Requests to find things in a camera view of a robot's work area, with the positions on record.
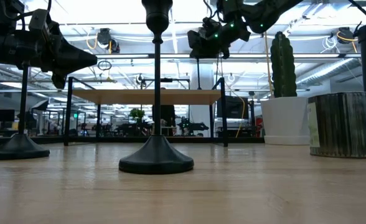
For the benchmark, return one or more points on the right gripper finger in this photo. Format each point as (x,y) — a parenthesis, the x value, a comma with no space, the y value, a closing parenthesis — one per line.
(198,45)
(219,51)

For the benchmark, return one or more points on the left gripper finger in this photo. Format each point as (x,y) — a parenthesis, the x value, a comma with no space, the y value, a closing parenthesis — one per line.
(72,60)
(60,81)

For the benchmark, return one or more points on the corrugated metal tin can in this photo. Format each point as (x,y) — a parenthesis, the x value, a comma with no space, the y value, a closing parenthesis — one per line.
(345,124)

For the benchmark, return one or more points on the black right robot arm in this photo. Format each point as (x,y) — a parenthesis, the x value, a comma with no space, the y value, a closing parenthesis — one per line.
(270,15)

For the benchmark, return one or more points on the black background robot arm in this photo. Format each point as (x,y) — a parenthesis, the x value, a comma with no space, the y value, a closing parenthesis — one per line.
(190,127)

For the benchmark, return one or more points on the long ceiling light strip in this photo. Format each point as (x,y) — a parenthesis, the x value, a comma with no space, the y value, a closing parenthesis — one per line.
(124,56)

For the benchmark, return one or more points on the wooden shelf riser black legs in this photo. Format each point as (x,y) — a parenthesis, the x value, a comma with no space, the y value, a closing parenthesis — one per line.
(124,97)

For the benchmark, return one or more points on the green cactus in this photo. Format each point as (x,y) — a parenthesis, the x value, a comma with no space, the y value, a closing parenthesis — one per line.
(283,65)

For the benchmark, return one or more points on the small dark monitor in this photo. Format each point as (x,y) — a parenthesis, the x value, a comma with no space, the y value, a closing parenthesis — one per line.
(3,115)

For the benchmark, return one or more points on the person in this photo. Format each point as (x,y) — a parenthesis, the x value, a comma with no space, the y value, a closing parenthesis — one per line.
(168,116)

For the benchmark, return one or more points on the green leafy plant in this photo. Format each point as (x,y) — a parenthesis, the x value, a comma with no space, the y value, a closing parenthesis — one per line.
(137,113)

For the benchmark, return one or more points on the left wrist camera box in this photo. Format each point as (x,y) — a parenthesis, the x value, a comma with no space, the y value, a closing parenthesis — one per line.
(38,21)

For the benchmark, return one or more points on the black wall screen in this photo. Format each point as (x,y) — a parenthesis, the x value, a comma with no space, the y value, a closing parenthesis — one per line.
(232,107)

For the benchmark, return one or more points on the black aluminium rig frame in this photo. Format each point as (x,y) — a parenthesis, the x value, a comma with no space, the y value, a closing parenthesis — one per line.
(92,140)

